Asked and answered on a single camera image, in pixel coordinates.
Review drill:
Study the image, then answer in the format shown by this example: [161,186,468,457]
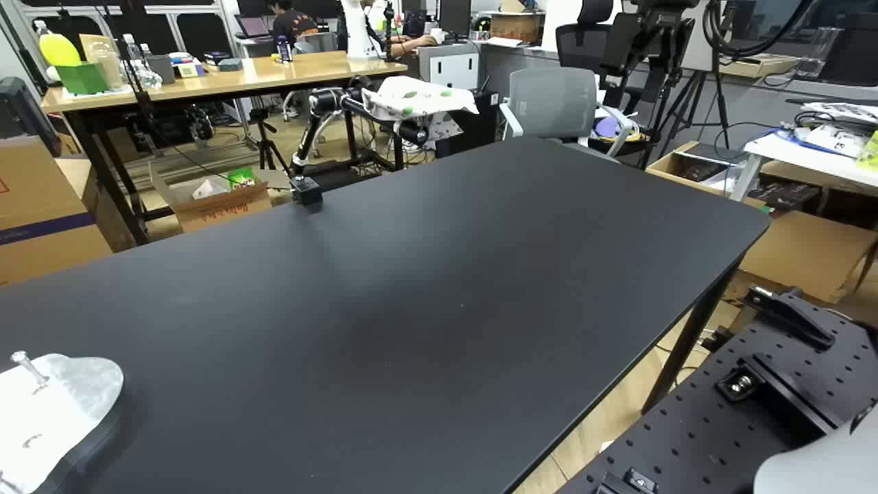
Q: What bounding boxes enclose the stack of papers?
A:
[792,98,878,158]

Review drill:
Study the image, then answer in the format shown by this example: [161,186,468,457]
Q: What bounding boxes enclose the open shallow cardboard box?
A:
[643,139,763,201]

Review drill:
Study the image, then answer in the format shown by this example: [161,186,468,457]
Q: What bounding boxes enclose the black computer tower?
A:
[427,110,505,158]

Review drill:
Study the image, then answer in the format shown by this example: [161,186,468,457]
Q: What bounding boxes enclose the plain brown cardboard box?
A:
[53,153,175,256]

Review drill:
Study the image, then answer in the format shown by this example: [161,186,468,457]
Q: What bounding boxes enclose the grey office chair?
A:
[496,64,607,146]

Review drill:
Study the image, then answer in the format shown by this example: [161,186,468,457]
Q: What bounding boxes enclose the black angled bracket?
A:
[744,282,839,350]

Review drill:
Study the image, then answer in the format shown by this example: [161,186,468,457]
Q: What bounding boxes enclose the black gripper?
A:
[625,0,702,84]

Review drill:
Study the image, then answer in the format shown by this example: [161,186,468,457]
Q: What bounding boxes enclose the white side table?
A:
[744,127,878,201]

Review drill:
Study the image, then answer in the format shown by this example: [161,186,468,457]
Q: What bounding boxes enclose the black bulky bag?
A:
[0,76,62,158]

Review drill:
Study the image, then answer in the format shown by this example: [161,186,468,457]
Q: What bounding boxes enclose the yellow green bag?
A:
[35,24,86,70]

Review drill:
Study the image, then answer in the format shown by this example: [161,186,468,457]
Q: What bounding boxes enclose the long wooden desk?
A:
[39,50,412,249]

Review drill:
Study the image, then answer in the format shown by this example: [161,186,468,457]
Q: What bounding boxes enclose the white cloth at corner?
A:
[0,348,128,494]

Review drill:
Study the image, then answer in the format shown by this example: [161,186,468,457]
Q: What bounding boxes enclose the person in black shirt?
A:
[268,2,317,53]

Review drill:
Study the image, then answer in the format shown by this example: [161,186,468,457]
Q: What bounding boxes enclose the small black bracket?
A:
[623,466,658,494]

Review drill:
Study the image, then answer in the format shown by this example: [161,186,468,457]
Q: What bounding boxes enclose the seated person in black shorts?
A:
[392,2,435,58]

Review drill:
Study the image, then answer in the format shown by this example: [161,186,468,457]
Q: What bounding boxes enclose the green packet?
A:
[226,164,261,190]

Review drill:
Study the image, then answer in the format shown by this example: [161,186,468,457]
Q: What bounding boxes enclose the cardboard box with purple band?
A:
[0,135,114,289]

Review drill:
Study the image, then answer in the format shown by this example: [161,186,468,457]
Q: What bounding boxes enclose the person in white shirt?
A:
[338,0,386,64]

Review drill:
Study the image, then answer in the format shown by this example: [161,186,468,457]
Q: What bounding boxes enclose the flat cardboard sheet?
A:
[739,212,878,305]

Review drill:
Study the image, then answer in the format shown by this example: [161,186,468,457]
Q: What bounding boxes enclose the open cardboard box with items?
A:
[167,166,276,232]

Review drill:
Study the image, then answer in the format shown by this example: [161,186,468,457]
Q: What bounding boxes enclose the green box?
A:
[55,59,112,98]

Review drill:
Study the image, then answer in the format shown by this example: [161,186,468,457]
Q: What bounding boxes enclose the black mesh office chair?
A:
[553,0,643,76]

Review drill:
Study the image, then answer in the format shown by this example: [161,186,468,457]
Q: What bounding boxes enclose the black mount block silver knobs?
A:
[713,359,770,405]

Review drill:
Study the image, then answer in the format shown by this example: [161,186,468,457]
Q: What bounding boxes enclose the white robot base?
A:
[751,423,878,494]

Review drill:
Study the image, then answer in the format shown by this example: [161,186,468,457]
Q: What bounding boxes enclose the white metal cabinet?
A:
[413,40,483,92]

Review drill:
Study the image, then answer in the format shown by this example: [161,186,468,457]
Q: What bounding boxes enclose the black perforated breadboard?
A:
[558,289,878,494]

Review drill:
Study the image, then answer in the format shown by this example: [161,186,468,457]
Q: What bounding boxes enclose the small black tripod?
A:
[246,105,297,182]

